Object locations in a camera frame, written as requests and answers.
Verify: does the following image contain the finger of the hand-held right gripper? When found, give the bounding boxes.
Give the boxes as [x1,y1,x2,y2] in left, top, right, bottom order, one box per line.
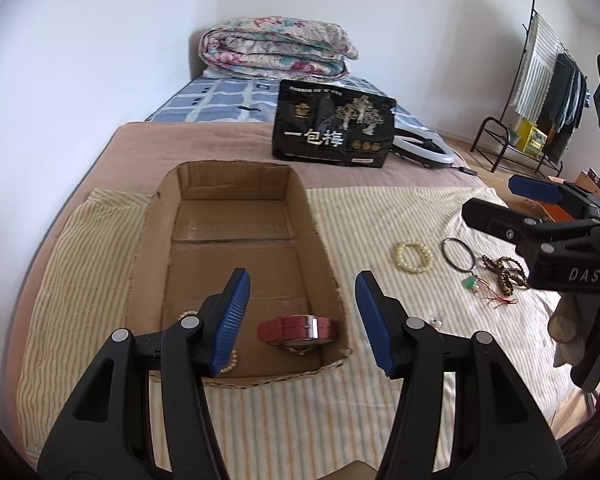
[508,174,600,221]
[461,198,600,267]

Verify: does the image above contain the black metal clothes rack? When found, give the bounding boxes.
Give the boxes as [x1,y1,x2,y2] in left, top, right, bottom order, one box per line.
[510,0,596,176]

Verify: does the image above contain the orange cardboard box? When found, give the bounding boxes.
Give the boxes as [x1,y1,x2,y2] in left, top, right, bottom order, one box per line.
[540,200,576,223]

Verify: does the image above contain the brown blanket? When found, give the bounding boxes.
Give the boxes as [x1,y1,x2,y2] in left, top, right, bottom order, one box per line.
[40,121,511,261]

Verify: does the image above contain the black snack bag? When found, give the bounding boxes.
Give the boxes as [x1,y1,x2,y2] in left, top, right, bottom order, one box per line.
[271,79,397,170]

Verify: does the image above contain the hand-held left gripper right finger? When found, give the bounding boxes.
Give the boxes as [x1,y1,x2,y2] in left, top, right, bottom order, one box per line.
[355,270,568,480]

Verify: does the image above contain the brown wooden bead necklace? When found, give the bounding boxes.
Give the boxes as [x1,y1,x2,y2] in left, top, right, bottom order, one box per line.
[481,255,531,297]

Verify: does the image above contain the dark hanging clothes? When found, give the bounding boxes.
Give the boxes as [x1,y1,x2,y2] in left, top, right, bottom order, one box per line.
[545,52,590,161]

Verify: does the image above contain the cream bead bracelet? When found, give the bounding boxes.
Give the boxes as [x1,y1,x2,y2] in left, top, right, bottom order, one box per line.
[392,241,434,275]

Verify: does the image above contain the white ring light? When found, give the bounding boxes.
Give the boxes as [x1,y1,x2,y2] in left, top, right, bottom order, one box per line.
[391,122,456,168]

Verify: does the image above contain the yellow boxes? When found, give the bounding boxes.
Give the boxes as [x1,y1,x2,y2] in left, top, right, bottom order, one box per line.
[512,120,548,158]

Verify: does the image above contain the blue checked bed sheet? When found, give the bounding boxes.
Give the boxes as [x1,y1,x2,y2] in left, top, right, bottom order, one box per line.
[145,76,431,133]

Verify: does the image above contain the thin black bangle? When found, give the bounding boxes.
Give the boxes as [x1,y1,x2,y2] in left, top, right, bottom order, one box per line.
[442,237,477,272]

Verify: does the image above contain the white pearl bracelet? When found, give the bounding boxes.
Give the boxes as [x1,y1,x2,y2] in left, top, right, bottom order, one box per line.
[177,310,239,376]

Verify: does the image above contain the yellow striped cloth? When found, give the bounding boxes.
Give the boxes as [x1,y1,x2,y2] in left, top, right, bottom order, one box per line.
[17,186,578,480]

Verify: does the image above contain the black metal shoe rack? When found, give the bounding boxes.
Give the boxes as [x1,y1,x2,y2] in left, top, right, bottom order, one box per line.
[470,116,563,177]

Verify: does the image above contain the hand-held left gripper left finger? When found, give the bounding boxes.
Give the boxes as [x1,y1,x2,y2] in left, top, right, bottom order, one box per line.
[37,267,252,480]

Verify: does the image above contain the red strap wristwatch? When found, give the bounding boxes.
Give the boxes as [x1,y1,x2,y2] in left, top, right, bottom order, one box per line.
[256,314,342,357]

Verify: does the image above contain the folded floral quilt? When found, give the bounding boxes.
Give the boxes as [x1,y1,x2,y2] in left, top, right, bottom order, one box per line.
[200,16,360,81]

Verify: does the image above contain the striped hanging towel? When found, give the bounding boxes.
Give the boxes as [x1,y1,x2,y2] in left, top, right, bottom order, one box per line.
[512,12,561,116]

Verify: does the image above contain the green pendant with red string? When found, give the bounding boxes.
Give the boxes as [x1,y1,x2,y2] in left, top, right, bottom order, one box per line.
[461,272,518,311]

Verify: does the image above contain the person's right hand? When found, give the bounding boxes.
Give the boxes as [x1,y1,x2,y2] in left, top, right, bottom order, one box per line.
[549,289,600,367]

